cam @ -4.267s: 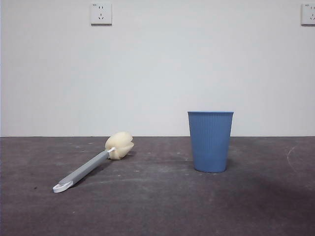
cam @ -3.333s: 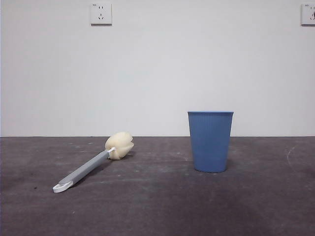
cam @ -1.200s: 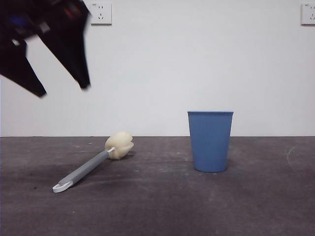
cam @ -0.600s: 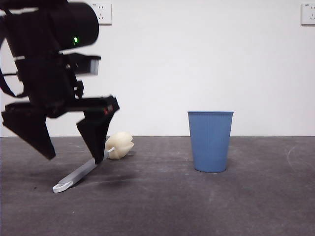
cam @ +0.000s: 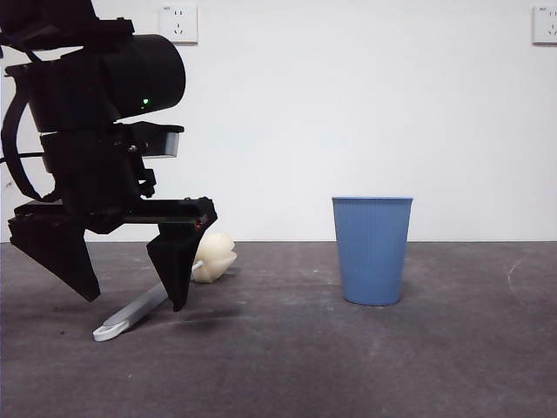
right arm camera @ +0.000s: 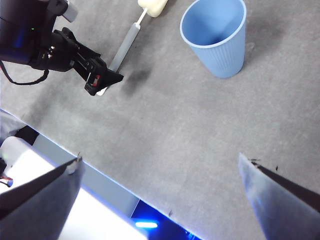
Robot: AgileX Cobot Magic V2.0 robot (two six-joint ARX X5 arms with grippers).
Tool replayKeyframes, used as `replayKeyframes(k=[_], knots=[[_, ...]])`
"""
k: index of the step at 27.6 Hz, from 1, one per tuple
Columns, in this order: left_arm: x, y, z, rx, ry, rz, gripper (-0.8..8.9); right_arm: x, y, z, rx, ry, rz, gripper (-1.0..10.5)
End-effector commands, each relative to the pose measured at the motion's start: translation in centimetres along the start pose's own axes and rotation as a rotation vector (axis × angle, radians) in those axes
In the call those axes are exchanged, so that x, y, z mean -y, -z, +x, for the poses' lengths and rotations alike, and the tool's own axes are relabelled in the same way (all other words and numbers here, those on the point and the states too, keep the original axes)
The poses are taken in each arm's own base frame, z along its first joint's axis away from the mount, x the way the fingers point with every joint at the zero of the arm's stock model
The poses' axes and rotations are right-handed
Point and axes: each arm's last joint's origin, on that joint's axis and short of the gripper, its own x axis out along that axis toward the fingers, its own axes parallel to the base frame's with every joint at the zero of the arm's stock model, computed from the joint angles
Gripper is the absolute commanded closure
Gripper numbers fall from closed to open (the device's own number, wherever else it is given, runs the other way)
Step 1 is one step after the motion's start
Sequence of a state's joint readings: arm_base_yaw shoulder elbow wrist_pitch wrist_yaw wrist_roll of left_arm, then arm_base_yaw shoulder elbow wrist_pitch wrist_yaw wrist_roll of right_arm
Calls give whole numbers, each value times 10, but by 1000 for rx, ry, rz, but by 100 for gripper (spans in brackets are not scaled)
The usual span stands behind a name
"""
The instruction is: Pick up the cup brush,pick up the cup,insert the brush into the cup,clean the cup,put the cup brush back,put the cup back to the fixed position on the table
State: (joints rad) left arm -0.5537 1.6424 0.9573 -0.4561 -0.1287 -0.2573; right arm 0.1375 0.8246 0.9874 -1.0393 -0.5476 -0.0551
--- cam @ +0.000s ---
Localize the white wall socket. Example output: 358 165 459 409
158 4 199 45
532 5 557 46

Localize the grey-handled sponge cup brush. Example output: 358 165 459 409
92 233 238 345

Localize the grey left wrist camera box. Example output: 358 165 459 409
130 124 185 160

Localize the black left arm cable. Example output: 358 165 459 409
0 86 60 202

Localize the blue ribbed plastic cup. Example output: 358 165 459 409
332 196 414 307

